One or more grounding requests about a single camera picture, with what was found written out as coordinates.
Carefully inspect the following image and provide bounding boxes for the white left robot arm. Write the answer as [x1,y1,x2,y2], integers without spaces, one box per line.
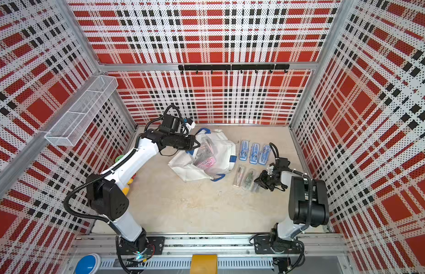
[63,129,200,242]

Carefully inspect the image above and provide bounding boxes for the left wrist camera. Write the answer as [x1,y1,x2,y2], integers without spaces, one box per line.
[158,114,195,136]

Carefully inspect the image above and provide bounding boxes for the white wire mesh basket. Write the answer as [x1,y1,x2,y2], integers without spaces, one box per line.
[45,75,118,147]

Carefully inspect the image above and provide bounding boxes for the pink compass set case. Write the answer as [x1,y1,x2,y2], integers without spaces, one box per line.
[194,156,216,170]

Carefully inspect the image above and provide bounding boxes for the blue compass set case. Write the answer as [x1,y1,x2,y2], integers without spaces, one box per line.
[239,140,250,161]
[258,144,271,165]
[249,143,260,164]

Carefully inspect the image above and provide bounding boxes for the black hook rail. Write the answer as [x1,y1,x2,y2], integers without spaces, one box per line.
[178,64,290,73]

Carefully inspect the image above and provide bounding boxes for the yellow toy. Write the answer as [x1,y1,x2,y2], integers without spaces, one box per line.
[122,174,136,196]

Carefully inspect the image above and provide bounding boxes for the clear green compass case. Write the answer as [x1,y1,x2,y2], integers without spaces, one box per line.
[242,169,256,191]

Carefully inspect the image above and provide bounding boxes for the blue round button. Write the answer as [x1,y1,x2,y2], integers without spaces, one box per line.
[74,253,101,274]

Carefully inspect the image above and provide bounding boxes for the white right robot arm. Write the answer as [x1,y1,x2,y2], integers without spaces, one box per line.
[254,169,330,243]

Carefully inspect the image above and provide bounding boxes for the white canvas bag blue handles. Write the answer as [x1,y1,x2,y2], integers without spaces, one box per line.
[168,128,237,182]

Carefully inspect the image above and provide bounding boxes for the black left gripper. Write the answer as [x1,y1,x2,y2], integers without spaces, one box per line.
[170,134,201,151]

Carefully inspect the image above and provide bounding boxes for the green round toy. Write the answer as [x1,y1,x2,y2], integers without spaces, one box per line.
[115,155,125,163]

